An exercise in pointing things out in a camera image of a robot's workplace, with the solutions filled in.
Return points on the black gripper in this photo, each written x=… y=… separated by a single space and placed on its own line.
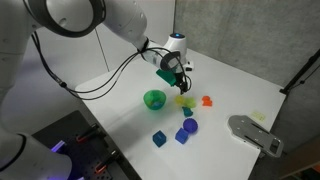
x=183 y=80

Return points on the yellow spiky ball toy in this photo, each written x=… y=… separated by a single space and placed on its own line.
x=179 y=101

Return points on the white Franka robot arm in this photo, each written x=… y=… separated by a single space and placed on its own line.
x=126 y=16

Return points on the lime green toy cube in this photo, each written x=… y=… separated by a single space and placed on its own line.
x=191 y=102

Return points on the orange toy figure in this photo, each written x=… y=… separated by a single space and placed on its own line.
x=206 y=101

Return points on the blue turtle toy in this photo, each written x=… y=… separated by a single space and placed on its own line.
x=156 y=105

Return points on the purple bumpy ball toy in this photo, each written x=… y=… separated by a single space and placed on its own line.
x=190 y=125

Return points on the green plastic bowl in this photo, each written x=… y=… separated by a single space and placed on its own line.
x=148 y=100

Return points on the royal blue toy cube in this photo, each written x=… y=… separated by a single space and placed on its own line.
x=181 y=136

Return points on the cerulean blue toy cube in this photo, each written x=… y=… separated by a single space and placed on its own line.
x=159 y=138

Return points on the dark blue small block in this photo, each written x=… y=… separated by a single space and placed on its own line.
x=187 y=112

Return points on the small pale yellow piece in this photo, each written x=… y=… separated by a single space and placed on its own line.
x=258 y=115

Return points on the grey metal mounting plate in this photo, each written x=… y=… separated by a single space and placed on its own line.
x=253 y=133

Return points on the black orange toggle clamp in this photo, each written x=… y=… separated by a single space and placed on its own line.
x=87 y=133
x=106 y=161

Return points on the black tripod leg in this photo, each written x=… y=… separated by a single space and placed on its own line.
x=300 y=73

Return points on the black perforated breadboard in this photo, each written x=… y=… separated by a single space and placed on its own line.
x=83 y=156

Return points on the brown wooden furniture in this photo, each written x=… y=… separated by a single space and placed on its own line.
x=300 y=160

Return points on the purple lit strip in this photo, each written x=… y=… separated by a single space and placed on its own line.
x=58 y=146

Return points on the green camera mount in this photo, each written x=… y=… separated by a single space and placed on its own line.
x=166 y=76

